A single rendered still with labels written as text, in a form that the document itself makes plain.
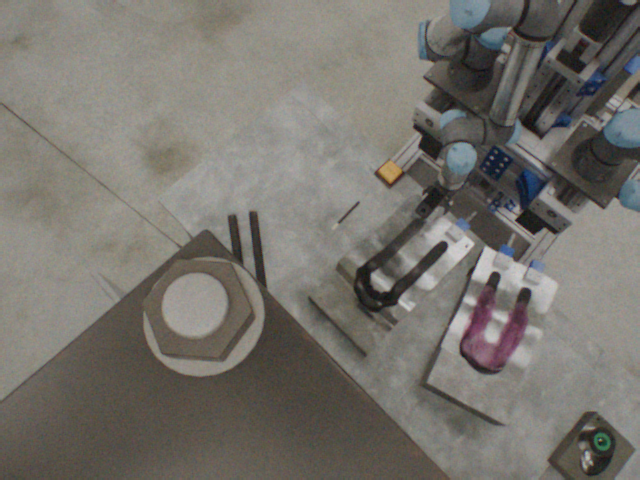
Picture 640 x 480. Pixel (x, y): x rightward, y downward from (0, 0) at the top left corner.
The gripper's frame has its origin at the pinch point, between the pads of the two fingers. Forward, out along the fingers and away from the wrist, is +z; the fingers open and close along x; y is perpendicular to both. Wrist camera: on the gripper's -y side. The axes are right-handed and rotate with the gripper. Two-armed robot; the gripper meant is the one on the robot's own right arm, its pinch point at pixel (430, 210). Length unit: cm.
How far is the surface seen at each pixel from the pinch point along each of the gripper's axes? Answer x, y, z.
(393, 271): -5.7, -24.2, -0.2
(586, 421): -78, -15, 5
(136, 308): -1, -80, -109
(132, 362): -5, -83, -109
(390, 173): 20.0, 3.3, 6.9
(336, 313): -2.1, -45.5, 4.9
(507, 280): -33.3, 2.1, 5.2
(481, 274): -26.0, -2.5, 5.2
